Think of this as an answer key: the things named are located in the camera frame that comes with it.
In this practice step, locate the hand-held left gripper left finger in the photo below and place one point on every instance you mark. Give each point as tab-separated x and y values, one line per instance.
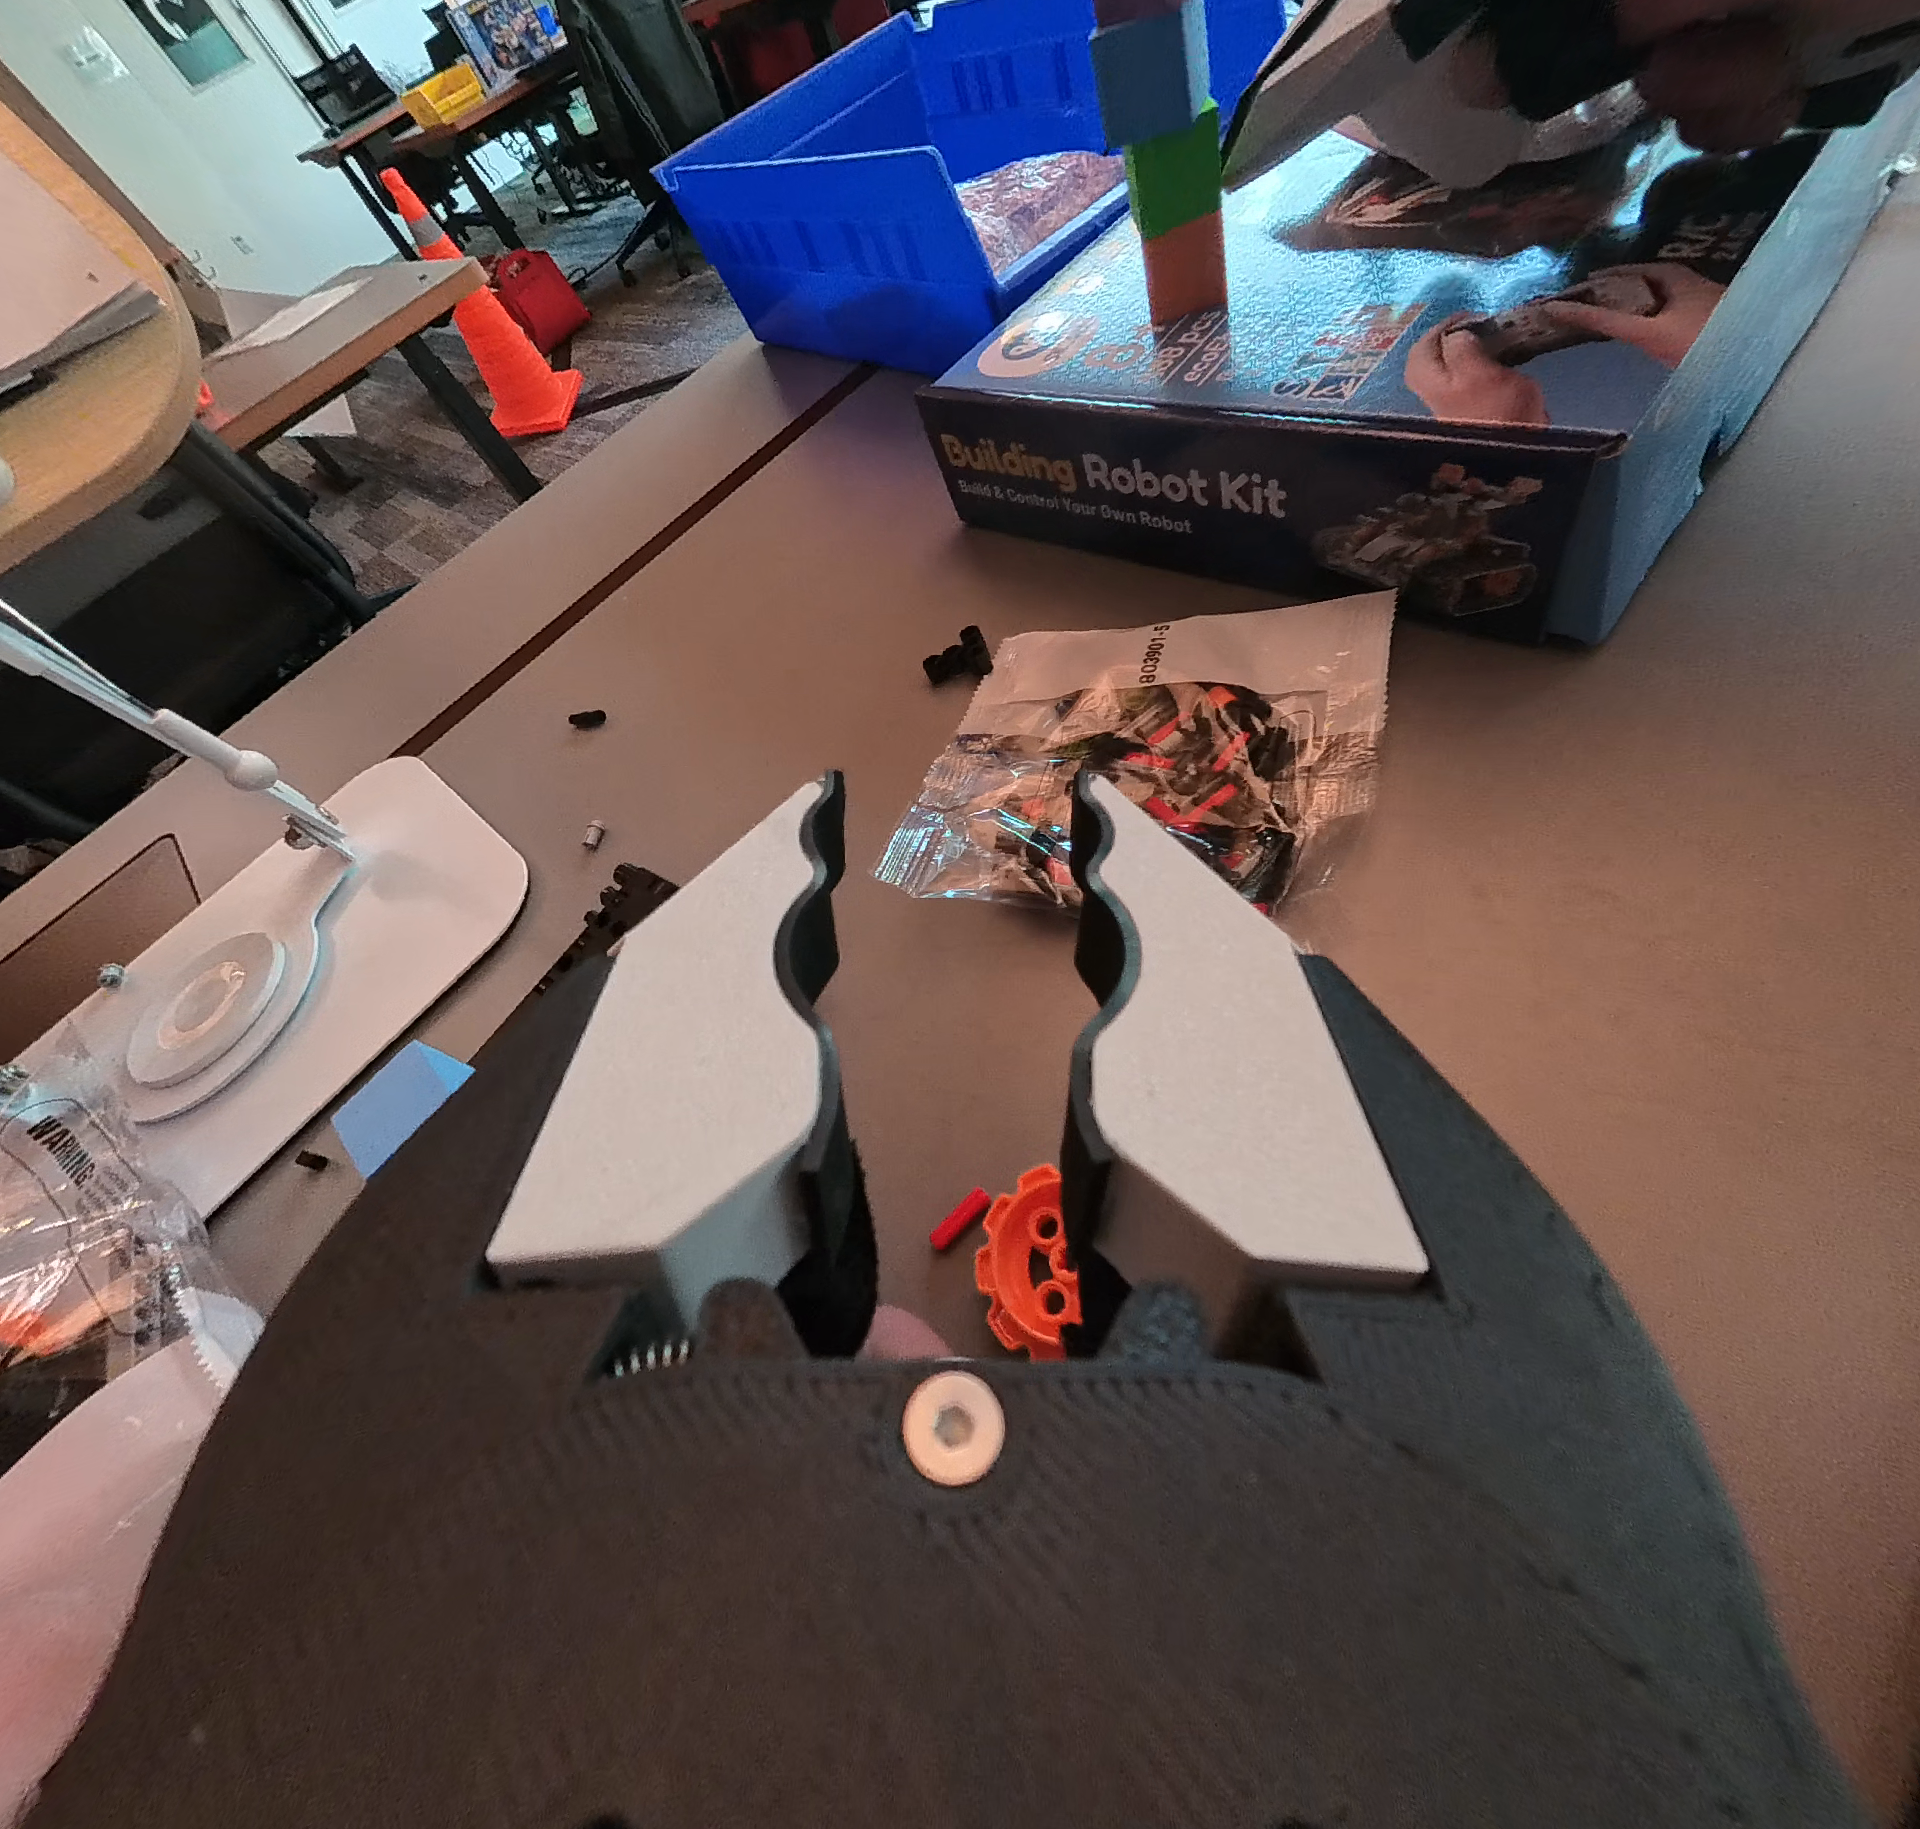
689	1078

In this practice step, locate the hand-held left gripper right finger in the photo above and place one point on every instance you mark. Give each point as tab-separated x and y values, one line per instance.
1244	1107

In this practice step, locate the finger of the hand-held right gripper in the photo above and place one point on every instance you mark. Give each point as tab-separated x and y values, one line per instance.
1461	89
1350	11

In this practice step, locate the green foam cube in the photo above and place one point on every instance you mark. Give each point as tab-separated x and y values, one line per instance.
1175	177

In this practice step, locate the orange foam cube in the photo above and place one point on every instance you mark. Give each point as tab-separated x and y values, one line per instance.
1185	269

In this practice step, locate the clear bag with orange gears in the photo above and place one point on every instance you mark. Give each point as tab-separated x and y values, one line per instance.
90	1181

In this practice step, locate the grey desk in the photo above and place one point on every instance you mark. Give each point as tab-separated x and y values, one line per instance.
1572	1035

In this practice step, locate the black perforated brick plate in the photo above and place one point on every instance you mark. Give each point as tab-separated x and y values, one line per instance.
600	922

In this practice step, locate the orange gear wheel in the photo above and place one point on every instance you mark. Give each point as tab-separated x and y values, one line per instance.
995	1268

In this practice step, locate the small red pin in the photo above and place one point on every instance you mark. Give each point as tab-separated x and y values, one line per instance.
958	1215

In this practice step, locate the bubble wrap packet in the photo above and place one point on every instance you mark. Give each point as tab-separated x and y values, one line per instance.
1032	193

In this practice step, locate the clear bag black red parts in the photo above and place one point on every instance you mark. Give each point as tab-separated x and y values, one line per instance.
1170	750

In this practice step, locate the black ball connector piece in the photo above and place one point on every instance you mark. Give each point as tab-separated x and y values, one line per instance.
955	653

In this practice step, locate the blue robot kit box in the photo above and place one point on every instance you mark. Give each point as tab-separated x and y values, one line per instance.
1139	493

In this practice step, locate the blue storage bin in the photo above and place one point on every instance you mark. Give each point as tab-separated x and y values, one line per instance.
841	254

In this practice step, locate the black chair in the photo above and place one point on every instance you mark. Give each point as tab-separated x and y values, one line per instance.
149	659

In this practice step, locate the orange traffic cone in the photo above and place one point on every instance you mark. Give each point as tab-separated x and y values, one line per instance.
505	344

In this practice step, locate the colourful product box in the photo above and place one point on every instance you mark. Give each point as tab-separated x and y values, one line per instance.
505	23

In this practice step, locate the wooden side table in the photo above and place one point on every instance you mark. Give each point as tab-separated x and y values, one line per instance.
344	303

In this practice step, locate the yellow storage bin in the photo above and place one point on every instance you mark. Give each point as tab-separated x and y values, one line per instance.
441	100

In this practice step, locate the instruction booklet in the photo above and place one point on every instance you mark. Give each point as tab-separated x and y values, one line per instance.
60	269

